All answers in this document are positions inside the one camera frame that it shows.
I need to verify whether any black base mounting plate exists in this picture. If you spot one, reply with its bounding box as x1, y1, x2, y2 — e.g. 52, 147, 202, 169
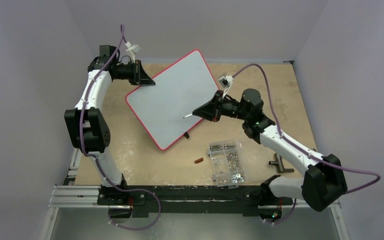
97, 185, 293, 218

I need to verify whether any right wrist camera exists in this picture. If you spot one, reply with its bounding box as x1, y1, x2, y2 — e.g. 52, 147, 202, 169
218, 74, 234, 98

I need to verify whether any clear plastic screw box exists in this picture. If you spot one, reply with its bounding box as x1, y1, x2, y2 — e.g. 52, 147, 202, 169
206, 136, 272, 190

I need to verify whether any black metal clamp tool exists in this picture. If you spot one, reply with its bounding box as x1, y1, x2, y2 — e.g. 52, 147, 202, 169
268, 152, 295, 174

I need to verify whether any aluminium frame rail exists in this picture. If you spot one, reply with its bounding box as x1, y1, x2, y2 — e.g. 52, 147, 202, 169
41, 60, 350, 240

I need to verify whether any red marker cap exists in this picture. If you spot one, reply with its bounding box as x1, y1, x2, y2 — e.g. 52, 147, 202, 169
194, 157, 204, 164

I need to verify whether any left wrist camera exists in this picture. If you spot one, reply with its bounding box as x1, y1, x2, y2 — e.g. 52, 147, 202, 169
124, 41, 142, 63

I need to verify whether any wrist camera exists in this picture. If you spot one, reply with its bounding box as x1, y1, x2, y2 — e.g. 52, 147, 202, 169
124, 41, 142, 63
218, 74, 234, 98

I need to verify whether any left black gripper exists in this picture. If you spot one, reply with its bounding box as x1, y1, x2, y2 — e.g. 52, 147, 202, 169
114, 60, 155, 86

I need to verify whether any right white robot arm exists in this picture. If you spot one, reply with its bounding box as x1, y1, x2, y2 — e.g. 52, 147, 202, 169
191, 88, 348, 212

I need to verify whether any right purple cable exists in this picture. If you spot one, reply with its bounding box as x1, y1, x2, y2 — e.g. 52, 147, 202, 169
231, 63, 382, 226

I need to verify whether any black whiteboard clip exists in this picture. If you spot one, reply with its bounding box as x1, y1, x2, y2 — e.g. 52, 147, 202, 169
183, 132, 190, 139

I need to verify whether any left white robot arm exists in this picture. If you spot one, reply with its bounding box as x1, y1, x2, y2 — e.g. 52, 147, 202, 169
64, 45, 156, 205

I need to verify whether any pink framed whiteboard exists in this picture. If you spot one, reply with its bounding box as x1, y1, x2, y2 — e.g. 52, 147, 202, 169
125, 49, 219, 151

